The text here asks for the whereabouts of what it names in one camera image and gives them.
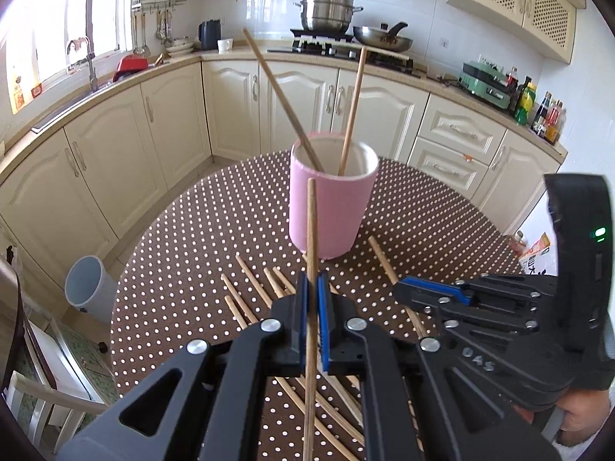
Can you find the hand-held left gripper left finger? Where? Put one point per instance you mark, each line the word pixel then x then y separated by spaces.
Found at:
pixel 304 331

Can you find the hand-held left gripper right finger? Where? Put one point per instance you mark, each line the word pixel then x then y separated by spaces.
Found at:
pixel 323 326

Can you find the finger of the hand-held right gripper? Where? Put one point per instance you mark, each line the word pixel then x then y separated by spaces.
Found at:
pixel 490 319
pixel 442 290

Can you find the pile of chopsticks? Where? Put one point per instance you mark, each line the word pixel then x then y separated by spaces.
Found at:
pixel 386 260

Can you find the wooden chopstick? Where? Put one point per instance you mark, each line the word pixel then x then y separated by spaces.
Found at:
pixel 353 105
pixel 278 91
pixel 311 230

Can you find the pink cylindrical cup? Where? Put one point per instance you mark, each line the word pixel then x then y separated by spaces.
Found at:
pixel 326 211

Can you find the person's right hand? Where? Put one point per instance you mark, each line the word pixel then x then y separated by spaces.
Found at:
pixel 584 418

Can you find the orange packet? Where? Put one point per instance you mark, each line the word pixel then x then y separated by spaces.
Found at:
pixel 540 245

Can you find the red label bottle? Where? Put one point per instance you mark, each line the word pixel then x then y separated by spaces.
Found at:
pixel 555 122

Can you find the dark sauce bottle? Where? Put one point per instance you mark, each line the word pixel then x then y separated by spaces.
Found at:
pixel 543 113

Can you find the yellow green bottle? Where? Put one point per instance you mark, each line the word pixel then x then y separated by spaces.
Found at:
pixel 526 103

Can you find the beige kitchen countertop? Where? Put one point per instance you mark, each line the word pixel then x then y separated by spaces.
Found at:
pixel 432 84

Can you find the green countertop appliance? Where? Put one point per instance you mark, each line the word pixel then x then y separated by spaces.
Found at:
pixel 483 84

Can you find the black cap bottle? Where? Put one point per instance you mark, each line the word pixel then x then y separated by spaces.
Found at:
pixel 512 86

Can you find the grey trash bin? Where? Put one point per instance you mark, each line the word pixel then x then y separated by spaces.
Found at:
pixel 91 293

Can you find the green patterned floor mat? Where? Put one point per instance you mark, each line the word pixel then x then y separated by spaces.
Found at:
pixel 81 350

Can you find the wooden chair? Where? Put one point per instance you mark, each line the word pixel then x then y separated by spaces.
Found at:
pixel 57 394

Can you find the cream lower kitchen cabinets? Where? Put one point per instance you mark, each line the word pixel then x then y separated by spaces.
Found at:
pixel 120 153

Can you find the black gas stove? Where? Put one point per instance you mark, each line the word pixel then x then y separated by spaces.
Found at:
pixel 336 50

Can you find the cream lattice upper cabinet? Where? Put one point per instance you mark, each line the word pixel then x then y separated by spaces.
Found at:
pixel 519 0

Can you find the white mug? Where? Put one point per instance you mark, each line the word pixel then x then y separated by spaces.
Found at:
pixel 225 46

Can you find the steel steamer pot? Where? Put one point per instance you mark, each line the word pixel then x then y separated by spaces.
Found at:
pixel 326 12

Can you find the stack of white dishes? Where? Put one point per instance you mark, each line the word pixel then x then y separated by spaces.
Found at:
pixel 180 48

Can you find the black electric kettle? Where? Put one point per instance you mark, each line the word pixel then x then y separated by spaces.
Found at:
pixel 209 36

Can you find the red kitchen appliance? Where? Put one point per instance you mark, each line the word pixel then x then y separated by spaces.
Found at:
pixel 132 65

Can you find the steel kitchen sink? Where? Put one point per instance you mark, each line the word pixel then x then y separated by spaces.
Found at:
pixel 62 110

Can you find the hanging metal ladles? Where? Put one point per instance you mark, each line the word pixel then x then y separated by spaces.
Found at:
pixel 164 29

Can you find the hanging wooden spatula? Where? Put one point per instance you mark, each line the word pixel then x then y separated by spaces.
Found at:
pixel 140 38

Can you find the metal kitchen faucet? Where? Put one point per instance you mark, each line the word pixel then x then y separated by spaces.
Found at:
pixel 89 65

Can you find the small red container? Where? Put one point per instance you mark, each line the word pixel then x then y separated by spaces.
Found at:
pixel 36 90

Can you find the orange label bottle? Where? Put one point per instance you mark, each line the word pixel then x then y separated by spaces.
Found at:
pixel 18 93

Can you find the bright kitchen window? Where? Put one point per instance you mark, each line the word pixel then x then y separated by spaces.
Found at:
pixel 57 9

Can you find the wall utensil rail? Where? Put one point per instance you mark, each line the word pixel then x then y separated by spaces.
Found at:
pixel 158 2

